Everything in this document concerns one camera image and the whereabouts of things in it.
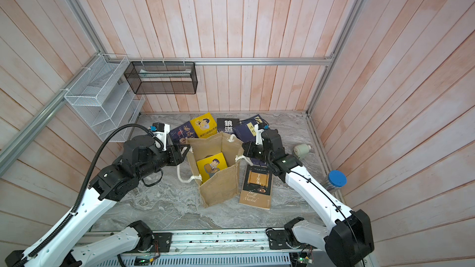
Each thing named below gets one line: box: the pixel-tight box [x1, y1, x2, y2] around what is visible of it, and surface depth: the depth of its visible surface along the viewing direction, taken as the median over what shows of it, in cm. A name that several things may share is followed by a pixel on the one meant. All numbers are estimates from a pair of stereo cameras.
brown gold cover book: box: [238, 164, 274, 211], surface depth 88 cm
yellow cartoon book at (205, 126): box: [189, 112, 218, 140], surface depth 114 cm
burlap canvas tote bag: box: [186, 132, 245, 208], surface depth 82 cm
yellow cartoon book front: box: [196, 152, 229, 184], surface depth 93 cm
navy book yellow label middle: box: [233, 117, 258, 144], surface depth 110 cm
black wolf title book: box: [216, 118, 240, 134], surface depth 113 cm
